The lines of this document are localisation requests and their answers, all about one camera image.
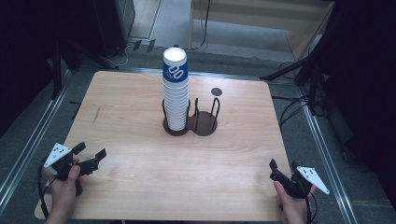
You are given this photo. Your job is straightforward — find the hand-held gripper cable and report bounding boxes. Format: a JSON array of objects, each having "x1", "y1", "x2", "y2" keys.
[
  {"x1": 304, "y1": 192, "x2": 319, "y2": 224},
  {"x1": 36, "y1": 164, "x2": 52, "y2": 219}
]

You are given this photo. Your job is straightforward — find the right hand-held gripper cable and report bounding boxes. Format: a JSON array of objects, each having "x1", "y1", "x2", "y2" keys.
[{"x1": 304, "y1": 192, "x2": 319, "y2": 224}]

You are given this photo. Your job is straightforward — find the person's right hand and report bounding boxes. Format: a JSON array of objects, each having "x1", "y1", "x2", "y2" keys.
[{"x1": 274, "y1": 181, "x2": 317, "y2": 224}]

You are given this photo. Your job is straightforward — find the white floor cable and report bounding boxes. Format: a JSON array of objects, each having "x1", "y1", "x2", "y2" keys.
[{"x1": 116, "y1": 42, "x2": 134, "y2": 68}]

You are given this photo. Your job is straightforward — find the hanging black cable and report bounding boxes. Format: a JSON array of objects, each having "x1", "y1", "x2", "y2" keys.
[{"x1": 188, "y1": 0, "x2": 212, "y2": 51}]

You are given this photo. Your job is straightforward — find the black metal stand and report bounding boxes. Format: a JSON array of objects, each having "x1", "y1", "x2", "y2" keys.
[{"x1": 50, "y1": 40, "x2": 64, "y2": 100}]

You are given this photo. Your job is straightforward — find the blue and white paper cup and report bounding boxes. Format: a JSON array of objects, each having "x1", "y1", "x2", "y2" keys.
[{"x1": 162, "y1": 47, "x2": 189, "y2": 84}]

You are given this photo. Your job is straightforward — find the left hand-held gripper cable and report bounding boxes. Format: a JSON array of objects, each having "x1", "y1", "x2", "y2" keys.
[{"x1": 36, "y1": 164, "x2": 52, "y2": 219}]

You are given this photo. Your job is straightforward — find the black tripod stand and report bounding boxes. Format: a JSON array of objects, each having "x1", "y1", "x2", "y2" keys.
[{"x1": 260, "y1": 46, "x2": 330, "y2": 117}]

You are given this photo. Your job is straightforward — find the light wooden bench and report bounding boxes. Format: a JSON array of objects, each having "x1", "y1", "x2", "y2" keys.
[{"x1": 188, "y1": 0, "x2": 336, "y2": 62}]

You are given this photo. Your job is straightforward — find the dark cabinet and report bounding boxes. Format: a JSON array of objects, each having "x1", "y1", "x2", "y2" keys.
[{"x1": 92, "y1": 0, "x2": 136, "y2": 58}]

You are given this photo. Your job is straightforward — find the person's left hand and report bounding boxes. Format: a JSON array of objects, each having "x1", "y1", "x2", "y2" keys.
[{"x1": 46, "y1": 166, "x2": 84, "y2": 216}]

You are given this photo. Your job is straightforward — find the stack of white paper cups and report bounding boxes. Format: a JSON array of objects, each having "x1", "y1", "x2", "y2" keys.
[{"x1": 162, "y1": 81, "x2": 191, "y2": 132}]

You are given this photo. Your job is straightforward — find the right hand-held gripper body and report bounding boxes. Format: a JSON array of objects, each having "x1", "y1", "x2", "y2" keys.
[{"x1": 270, "y1": 166, "x2": 331, "y2": 199}]

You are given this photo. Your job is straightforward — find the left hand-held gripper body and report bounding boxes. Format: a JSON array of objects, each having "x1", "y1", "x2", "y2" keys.
[{"x1": 43, "y1": 143, "x2": 101, "y2": 182}]

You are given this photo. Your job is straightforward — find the metal floor rail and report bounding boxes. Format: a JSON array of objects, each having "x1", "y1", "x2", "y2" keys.
[
  {"x1": 298, "y1": 90, "x2": 359, "y2": 224},
  {"x1": 0, "y1": 70, "x2": 73, "y2": 207}
]

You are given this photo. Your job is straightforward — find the dark wire cup holder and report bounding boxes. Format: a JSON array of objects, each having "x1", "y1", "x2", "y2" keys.
[{"x1": 161, "y1": 96, "x2": 221, "y2": 137}]

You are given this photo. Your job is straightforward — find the black floor cables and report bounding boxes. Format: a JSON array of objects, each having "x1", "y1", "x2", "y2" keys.
[{"x1": 272, "y1": 94, "x2": 314, "y2": 127}]

